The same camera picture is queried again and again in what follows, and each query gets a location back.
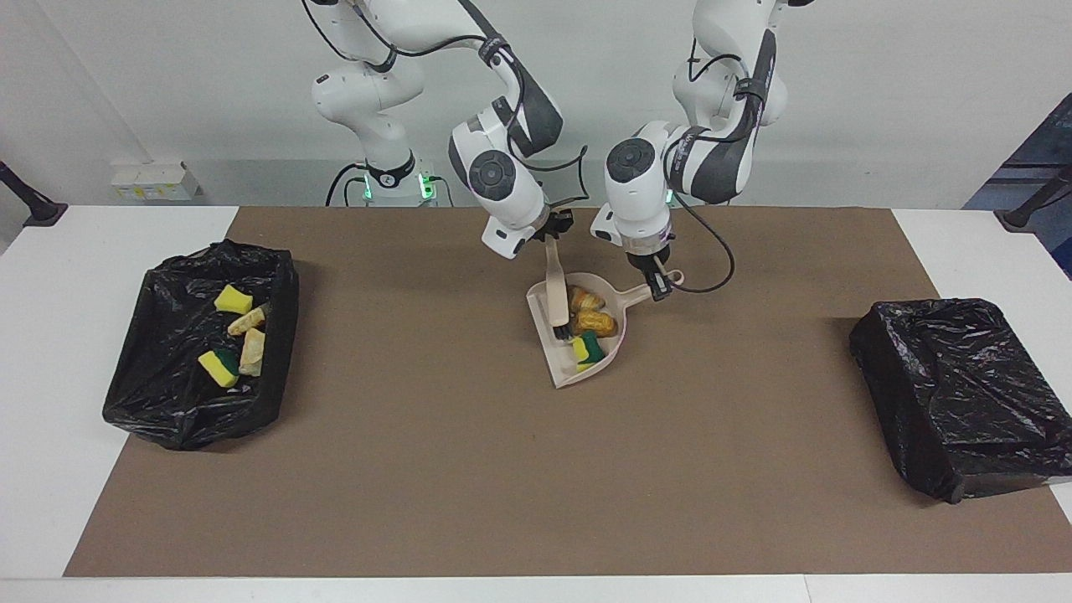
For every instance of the plain yellow sponge piece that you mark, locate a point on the plain yellow sponge piece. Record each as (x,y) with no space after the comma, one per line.
(233,299)

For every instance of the brown cracked toy bread roll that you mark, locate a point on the brown cracked toy bread roll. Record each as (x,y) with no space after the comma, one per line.
(596,322)

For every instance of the striped orange toy croissant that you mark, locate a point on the striped orange toy croissant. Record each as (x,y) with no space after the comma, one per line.
(247,322)
(586,300)
(253,352)

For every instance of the white power strip box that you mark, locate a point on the white power strip box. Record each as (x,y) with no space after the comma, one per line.
(155,180)

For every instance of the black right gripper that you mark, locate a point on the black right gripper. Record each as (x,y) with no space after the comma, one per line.
(553,226)

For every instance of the beige plastic dustpan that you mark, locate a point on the beige plastic dustpan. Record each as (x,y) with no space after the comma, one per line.
(578,375)

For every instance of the black stand leg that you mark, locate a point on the black stand leg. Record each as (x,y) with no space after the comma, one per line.
(29,201)
(1034,205)

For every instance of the beige hand brush black bristles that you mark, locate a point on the beige hand brush black bristles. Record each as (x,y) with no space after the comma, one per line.
(556,285)

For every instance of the dark blue panel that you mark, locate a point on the dark blue panel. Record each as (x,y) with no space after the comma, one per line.
(1047,151)

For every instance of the wavy green yellow sponge piece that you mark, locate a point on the wavy green yellow sponge piece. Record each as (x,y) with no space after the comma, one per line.
(590,347)

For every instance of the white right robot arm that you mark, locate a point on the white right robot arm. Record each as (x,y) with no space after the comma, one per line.
(502,193)

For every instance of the brown paper table mat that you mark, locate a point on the brown paper table mat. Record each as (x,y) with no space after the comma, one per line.
(502,502)

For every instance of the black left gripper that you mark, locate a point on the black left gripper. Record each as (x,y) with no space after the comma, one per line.
(651,264)

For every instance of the black bag lined bin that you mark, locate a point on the black bag lined bin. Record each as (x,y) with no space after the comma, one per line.
(167,377)
(963,394)

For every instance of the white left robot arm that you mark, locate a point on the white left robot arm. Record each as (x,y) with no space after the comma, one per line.
(720,159)

